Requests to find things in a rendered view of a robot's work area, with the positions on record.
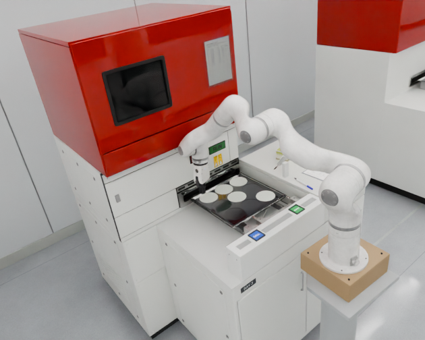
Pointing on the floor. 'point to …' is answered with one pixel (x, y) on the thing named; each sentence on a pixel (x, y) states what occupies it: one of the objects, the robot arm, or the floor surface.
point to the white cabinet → (245, 295)
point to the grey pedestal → (339, 330)
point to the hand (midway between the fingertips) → (202, 189)
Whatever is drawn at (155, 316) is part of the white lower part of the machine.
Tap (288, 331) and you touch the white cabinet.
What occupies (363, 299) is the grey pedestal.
